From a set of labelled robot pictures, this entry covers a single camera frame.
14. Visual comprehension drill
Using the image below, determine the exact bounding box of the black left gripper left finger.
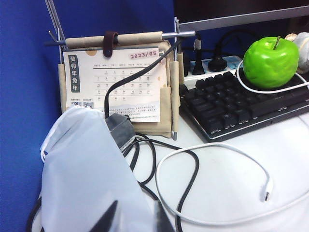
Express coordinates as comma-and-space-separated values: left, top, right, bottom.
95, 200, 119, 232

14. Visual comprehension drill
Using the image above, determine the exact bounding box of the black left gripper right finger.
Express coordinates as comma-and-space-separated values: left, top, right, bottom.
154, 202, 176, 232

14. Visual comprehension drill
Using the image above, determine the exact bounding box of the white plastic bag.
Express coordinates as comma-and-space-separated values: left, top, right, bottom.
40, 105, 157, 232

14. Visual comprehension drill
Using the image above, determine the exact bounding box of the grey power brick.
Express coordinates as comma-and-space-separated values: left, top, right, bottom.
105, 113, 136, 153

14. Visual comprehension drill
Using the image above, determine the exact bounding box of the beige canvas desk calendar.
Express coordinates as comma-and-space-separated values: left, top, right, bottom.
44, 30, 196, 141

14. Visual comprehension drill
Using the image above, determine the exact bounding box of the black mechanical keyboard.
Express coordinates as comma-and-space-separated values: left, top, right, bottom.
180, 71, 309, 143

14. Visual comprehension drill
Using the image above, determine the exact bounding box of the black power plug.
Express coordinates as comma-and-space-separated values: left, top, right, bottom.
209, 30, 259, 73

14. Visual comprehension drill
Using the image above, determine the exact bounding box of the white power strip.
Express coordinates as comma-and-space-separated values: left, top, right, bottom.
183, 55, 244, 84

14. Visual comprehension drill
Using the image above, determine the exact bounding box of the green plastic apple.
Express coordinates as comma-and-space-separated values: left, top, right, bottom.
242, 36, 300, 89

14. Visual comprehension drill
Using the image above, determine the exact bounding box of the black computer monitor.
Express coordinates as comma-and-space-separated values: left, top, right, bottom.
173, 0, 309, 32

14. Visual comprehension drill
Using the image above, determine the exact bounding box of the black looped cable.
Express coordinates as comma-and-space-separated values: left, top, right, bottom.
26, 134, 201, 232

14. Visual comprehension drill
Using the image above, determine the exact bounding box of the white USB cable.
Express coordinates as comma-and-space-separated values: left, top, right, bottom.
155, 59, 309, 224

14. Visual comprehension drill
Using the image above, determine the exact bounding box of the black power cable with label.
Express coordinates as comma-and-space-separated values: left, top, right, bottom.
103, 33, 205, 121

